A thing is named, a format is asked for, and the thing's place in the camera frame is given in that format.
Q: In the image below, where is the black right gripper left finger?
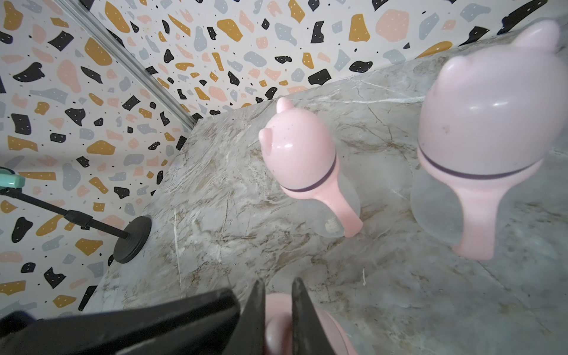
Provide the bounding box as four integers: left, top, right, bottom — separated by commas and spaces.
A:
222, 280, 266, 355

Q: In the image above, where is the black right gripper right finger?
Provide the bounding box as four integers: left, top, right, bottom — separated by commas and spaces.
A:
291, 277, 335, 355

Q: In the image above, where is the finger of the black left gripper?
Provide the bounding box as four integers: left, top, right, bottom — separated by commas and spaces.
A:
1, 288, 241, 354

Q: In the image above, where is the pink bottle cap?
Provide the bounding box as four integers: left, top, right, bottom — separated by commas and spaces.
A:
258, 98, 337, 186
264, 293, 356, 354

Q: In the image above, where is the small clear baby bottle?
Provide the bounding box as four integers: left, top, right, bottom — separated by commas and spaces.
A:
258, 98, 363, 238

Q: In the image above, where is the purple bottle collar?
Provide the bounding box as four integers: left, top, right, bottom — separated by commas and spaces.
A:
281, 155, 338, 192
416, 143, 544, 180

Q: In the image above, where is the black microphone stand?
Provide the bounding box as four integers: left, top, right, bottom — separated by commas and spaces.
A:
1, 188, 152, 264

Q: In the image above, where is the mint green microphone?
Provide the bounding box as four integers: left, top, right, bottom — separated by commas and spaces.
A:
0, 167, 25, 189

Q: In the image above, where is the left corner aluminium post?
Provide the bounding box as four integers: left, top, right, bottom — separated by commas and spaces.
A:
56, 0, 196, 131

